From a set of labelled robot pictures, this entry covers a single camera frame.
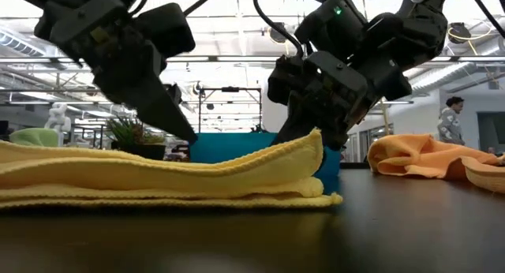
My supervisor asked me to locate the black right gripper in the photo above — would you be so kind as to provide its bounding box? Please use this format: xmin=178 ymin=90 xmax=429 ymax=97
xmin=273 ymin=50 xmax=414 ymax=152

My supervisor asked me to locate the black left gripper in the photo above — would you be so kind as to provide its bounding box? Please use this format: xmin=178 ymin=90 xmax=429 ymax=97
xmin=34 ymin=0 xmax=200 ymax=146

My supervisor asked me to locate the teal plastic bin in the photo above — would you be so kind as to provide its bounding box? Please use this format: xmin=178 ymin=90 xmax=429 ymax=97
xmin=189 ymin=131 xmax=342 ymax=195

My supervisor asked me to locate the yellow microfiber towel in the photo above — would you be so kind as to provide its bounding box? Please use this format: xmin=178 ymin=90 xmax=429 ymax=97
xmin=0 ymin=127 xmax=344 ymax=210

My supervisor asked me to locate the green microfiber towel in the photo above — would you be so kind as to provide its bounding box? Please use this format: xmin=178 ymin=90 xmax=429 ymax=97
xmin=8 ymin=127 xmax=60 ymax=148

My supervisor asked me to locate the white square pillar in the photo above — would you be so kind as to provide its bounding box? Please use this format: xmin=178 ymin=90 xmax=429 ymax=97
xmin=261 ymin=77 xmax=286 ymax=134

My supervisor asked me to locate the small potted green plant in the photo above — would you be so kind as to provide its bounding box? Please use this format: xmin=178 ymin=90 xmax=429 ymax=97
xmin=106 ymin=117 xmax=166 ymax=162

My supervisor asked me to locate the long ceiling light bar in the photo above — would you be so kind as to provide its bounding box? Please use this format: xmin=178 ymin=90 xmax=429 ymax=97
xmin=0 ymin=54 xmax=505 ymax=65

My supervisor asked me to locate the person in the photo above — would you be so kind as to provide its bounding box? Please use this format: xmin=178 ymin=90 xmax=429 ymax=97
xmin=436 ymin=95 xmax=467 ymax=147

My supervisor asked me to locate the black metal frame stand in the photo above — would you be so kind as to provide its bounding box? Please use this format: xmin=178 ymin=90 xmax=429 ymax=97
xmin=197 ymin=86 xmax=263 ymax=134

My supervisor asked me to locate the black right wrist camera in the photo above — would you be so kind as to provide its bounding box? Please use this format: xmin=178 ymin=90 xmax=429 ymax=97
xmin=267 ymin=54 xmax=305 ymax=107

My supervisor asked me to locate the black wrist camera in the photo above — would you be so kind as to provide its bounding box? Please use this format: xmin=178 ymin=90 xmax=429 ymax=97
xmin=267 ymin=54 xmax=305 ymax=107
xmin=136 ymin=2 xmax=197 ymax=60

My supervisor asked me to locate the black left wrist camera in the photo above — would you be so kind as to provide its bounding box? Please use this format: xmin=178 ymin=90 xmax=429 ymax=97
xmin=136 ymin=2 xmax=197 ymax=60

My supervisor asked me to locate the black left camera cable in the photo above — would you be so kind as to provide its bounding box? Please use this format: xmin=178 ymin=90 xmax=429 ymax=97
xmin=182 ymin=0 xmax=220 ymax=17

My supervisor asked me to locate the black camera cable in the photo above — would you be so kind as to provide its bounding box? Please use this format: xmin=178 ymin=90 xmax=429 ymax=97
xmin=252 ymin=0 xmax=306 ymax=59
xmin=182 ymin=0 xmax=220 ymax=17

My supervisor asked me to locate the black ceiling cord reel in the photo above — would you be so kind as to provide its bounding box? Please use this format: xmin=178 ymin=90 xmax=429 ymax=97
xmin=447 ymin=22 xmax=473 ymax=45
xmin=267 ymin=22 xmax=290 ymax=45

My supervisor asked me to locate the black right camera cable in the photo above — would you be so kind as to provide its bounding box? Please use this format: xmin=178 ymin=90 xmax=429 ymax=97
xmin=252 ymin=0 xmax=306 ymax=59

